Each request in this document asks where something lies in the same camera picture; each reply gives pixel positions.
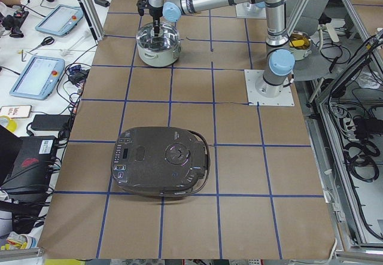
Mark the grey office chair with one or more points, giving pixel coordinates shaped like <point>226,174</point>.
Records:
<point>313,65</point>

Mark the glass pot lid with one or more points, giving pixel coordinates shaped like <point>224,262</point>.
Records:
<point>168,37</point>

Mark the pale green cooking pot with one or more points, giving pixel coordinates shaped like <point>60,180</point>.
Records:
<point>160,59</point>

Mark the near blue teach pendant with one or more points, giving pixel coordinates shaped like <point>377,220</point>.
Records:
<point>38,78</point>

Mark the black power adapter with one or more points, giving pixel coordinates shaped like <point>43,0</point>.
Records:
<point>49,122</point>

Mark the dark rice cooker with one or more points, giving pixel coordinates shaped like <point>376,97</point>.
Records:
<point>161,161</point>

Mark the blue teach pendant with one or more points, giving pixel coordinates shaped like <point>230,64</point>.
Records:
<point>61,20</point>
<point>38,78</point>

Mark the aluminium frame post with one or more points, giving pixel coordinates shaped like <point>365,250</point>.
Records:
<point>92,19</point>

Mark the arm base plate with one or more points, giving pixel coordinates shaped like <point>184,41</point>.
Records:
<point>251,11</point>
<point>260,93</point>

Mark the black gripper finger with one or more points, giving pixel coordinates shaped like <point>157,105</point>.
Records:
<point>156,26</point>

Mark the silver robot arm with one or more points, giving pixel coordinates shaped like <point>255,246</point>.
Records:
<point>280,61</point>
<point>259,5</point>

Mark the yellow tape roll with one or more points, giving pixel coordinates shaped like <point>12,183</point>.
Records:
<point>8,123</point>

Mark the scissors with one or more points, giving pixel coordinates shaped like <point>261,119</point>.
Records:
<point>49,40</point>

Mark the far blue teach pendant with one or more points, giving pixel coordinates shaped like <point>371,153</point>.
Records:
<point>61,20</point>

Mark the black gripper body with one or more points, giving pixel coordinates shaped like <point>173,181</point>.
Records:
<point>155,12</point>

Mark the steel bowl on chair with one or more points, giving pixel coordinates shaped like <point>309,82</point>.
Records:
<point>300,45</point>

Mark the black computer box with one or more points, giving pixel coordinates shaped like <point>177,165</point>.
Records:
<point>32,171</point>

